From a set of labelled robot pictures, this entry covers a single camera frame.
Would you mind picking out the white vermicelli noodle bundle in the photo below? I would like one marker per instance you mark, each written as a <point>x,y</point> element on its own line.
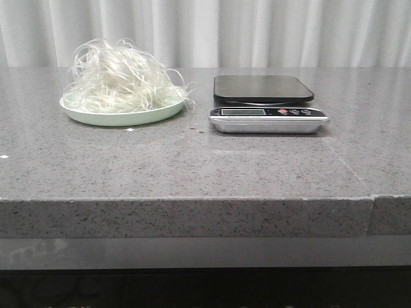
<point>119,78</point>

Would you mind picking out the black silver kitchen scale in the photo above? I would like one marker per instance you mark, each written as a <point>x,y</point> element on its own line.
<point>264,104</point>

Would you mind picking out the light green round plate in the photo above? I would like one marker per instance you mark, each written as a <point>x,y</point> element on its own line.
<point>128,118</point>

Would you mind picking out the white pleated curtain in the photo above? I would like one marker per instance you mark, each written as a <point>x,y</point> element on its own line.
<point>213,33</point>

